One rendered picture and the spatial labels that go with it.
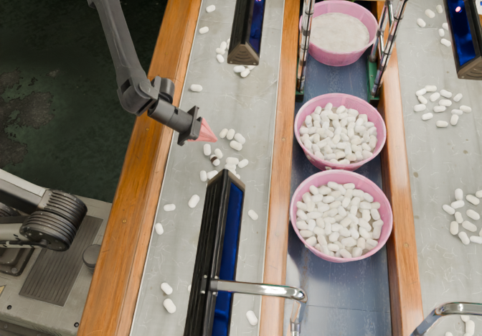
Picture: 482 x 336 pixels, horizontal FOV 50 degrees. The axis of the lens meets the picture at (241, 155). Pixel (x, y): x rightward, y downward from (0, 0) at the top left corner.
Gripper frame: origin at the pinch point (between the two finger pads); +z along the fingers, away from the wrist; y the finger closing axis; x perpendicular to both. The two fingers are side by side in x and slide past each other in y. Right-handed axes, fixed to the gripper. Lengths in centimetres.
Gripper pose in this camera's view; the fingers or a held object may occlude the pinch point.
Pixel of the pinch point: (214, 139)
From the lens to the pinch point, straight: 141.6
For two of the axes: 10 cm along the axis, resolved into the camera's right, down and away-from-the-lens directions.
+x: -6.2, 3.9, 6.8
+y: 1.0, -8.2, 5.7
